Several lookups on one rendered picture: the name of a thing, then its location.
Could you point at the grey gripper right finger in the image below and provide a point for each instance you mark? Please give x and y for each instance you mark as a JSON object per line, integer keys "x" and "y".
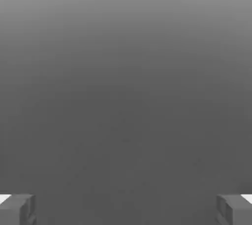
{"x": 239, "y": 212}

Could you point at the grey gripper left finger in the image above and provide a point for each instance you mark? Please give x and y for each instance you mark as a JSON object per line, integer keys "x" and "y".
{"x": 13, "y": 212}

